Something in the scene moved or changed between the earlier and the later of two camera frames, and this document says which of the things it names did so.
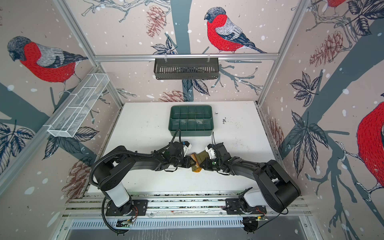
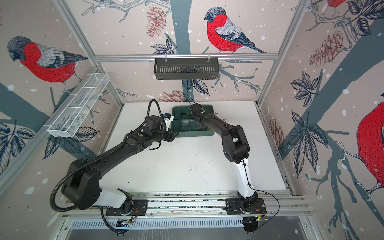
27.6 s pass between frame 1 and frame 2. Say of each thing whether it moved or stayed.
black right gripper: moved
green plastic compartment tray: stayed
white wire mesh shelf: stayed
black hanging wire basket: stayed
